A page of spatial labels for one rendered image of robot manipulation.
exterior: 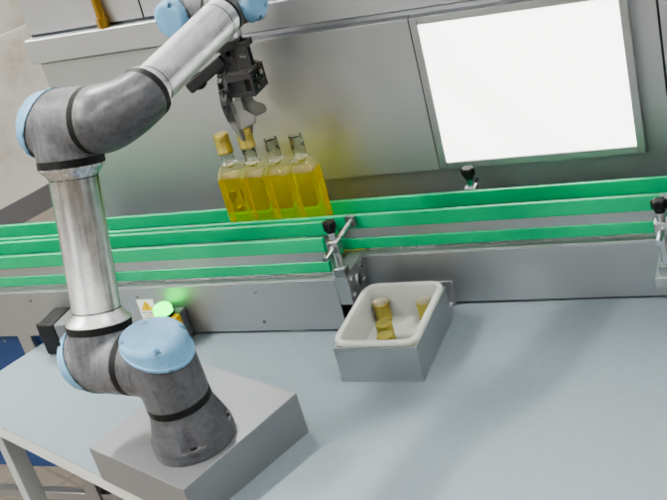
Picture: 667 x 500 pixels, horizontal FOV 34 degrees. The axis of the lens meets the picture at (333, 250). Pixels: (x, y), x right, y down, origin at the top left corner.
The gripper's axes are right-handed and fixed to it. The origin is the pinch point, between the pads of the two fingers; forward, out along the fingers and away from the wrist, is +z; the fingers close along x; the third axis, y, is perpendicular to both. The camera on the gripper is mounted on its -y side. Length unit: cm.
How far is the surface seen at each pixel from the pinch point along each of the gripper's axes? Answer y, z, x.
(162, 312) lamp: -20.9, 31.8, -20.4
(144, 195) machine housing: -40.7, 20.1, 15.7
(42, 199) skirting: -249, 111, 224
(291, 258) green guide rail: 9.7, 24.2, -13.3
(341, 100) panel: 18.8, 0.1, 12.0
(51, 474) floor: -114, 117, 22
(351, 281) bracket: 22.1, 30.1, -13.8
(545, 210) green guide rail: 62, 22, -5
